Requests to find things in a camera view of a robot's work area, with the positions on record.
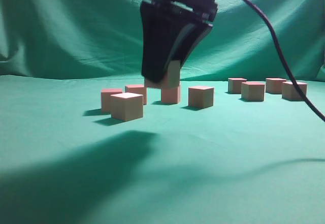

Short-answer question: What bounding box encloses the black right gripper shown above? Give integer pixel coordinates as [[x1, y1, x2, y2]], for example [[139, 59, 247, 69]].
[[140, 0, 217, 83]]

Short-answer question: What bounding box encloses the left-column red cube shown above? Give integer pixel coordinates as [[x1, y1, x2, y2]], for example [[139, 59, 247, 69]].
[[228, 78, 247, 94], [161, 85, 181, 104], [110, 92, 143, 121], [241, 81, 265, 102]]

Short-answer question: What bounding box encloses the right-column red cube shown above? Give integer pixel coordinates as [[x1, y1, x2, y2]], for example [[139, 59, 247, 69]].
[[282, 81, 307, 101], [265, 78, 287, 94], [101, 88, 123, 113], [188, 85, 214, 109], [144, 60, 181, 89]]

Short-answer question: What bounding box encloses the black cable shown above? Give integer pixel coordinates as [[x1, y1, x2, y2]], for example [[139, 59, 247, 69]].
[[223, 0, 325, 122]]

